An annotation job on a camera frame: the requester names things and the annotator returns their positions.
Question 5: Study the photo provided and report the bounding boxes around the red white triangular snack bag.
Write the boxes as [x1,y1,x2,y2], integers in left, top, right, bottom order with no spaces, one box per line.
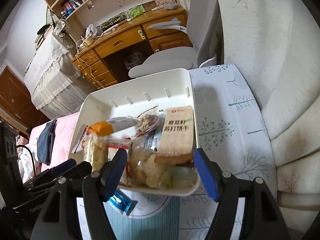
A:
[71,125,88,154]

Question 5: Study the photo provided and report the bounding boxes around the clear pack yellow puffed snacks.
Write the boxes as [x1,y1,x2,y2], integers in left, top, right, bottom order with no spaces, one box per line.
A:
[82,133,108,172]

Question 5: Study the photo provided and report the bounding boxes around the tan soda cracker pack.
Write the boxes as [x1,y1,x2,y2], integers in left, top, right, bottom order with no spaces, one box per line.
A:
[157,106,194,157]

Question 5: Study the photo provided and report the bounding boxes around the red clear dark snack packet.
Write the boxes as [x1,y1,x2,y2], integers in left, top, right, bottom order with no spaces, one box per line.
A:
[106,138,132,153]

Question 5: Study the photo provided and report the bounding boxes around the orange white snack packet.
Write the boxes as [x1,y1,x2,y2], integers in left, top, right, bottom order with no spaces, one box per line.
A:
[86,116,140,137]

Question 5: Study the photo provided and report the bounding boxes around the blue white red snack packet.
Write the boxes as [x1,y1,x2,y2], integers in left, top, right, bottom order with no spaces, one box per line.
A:
[108,190,138,217]

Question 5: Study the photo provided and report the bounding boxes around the white blue snack bag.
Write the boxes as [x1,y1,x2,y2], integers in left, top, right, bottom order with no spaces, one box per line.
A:
[138,128,162,152]

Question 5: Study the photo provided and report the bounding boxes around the clear pack pale cookies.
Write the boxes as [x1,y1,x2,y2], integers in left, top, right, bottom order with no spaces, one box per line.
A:
[127,146,173,190]

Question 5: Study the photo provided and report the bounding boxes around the clear pack mixed nuts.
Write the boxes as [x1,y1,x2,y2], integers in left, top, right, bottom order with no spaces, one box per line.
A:
[136,106,160,137]

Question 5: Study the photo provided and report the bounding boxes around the brown chocolate wafer packet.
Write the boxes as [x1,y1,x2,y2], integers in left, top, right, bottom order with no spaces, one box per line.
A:
[154,153,194,168]

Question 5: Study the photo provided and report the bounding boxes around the pink quilt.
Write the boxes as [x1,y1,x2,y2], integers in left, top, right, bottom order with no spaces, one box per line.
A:
[18,112,79,183]

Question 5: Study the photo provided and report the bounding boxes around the navy folded garment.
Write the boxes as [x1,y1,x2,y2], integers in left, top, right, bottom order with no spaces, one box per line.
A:
[37,119,57,165]

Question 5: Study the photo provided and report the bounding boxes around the blue patterned tablecloth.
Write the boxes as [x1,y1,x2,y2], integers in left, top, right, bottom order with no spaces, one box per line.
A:
[76,63,278,240]

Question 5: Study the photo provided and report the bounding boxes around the lace covered cabinet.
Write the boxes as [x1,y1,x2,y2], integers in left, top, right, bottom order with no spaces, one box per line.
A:
[24,31,96,120]

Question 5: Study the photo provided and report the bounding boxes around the white plastic storage bin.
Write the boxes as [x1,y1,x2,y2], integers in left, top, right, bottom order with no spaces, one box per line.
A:
[68,68,201,197]

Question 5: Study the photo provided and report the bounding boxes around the wooden desk with drawers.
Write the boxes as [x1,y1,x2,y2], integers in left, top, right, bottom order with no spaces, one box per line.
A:
[72,8,191,89]

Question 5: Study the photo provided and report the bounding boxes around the grey office chair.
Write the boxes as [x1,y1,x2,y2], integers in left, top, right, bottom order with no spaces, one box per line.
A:
[127,0,225,79]

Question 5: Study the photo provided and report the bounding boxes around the black cable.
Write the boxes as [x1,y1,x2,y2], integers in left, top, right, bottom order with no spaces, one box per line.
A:
[16,144,37,178]

